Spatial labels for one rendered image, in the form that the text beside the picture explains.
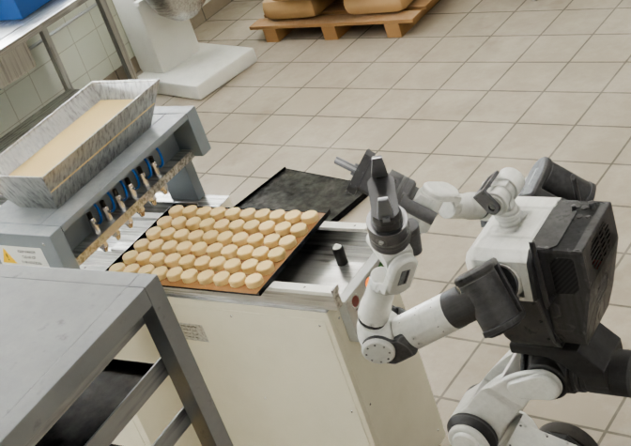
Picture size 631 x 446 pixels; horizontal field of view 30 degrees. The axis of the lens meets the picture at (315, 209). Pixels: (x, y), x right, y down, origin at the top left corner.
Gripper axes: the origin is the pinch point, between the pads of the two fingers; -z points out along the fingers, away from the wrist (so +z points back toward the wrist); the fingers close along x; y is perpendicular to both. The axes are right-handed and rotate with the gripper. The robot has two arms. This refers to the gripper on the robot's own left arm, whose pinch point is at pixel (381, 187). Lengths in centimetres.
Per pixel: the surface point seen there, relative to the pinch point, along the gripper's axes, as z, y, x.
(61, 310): -61, -43, -61
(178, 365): -50, -30, -65
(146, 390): -50, -34, -68
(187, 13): 272, -101, 366
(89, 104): 77, -89, 113
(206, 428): -39, -28, -69
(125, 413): -51, -37, -72
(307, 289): 74, -25, 28
